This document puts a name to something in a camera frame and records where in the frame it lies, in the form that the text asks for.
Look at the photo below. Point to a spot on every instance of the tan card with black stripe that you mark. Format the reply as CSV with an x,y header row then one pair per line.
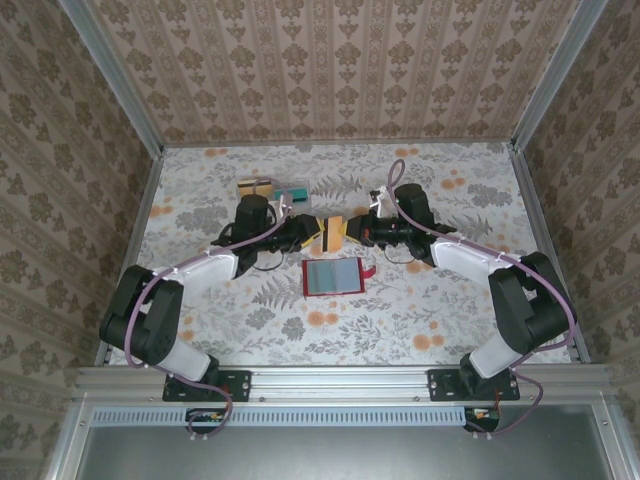
x,y
245,191

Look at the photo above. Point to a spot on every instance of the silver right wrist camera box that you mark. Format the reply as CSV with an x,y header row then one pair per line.
x,y
380,197

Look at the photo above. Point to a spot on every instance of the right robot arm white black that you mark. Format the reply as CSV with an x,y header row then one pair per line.
x,y
525,310

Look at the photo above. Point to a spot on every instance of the grey metal sheet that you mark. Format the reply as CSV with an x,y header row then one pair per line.
x,y
340,455

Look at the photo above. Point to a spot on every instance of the aluminium frame post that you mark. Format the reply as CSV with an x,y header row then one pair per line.
x,y
556,75
116,80

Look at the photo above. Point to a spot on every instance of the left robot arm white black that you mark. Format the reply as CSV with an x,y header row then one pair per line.
x,y
160,330

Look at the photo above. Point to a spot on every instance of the yellow card with black stripe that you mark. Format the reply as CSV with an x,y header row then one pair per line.
x,y
335,237

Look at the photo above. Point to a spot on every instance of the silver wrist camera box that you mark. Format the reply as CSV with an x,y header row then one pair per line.
x,y
380,197
286,202

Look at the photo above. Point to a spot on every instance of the red card holder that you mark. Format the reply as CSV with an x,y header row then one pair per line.
x,y
347,276

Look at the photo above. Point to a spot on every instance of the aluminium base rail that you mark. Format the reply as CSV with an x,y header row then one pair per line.
x,y
340,382

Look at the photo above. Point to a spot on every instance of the aluminium table end rail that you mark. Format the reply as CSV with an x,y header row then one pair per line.
x,y
340,144

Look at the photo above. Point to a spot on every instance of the aluminium table side rail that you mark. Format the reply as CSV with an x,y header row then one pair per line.
x,y
537,215
140,215

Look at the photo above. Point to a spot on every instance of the teal card with dark stripe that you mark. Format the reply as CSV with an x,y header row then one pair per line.
x,y
301,196

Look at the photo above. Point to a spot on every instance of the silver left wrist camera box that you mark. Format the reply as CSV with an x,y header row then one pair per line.
x,y
286,202

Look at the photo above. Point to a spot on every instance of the clear plastic organizer box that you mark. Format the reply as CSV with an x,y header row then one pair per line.
x,y
302,181

